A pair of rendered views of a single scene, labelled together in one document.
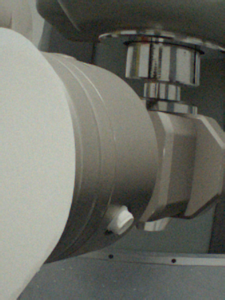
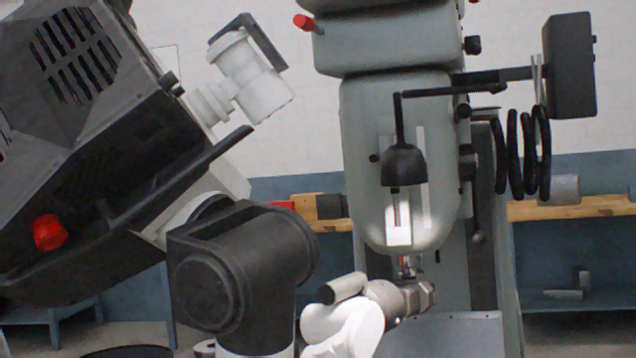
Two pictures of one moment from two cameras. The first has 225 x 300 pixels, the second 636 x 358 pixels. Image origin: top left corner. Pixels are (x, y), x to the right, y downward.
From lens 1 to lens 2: 0.94 m
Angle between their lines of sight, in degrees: 10
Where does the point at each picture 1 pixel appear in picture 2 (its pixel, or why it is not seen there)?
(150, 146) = (401, 301)
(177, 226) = (448, 295)
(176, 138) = (409, 294)
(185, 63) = (415, 260)
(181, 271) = (456, 323)
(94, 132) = (387, 306)
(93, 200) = (389, 319)
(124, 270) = (423, 325)
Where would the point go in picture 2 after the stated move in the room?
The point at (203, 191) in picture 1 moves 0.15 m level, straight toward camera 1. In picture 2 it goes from (423, 305) to (405, 331)
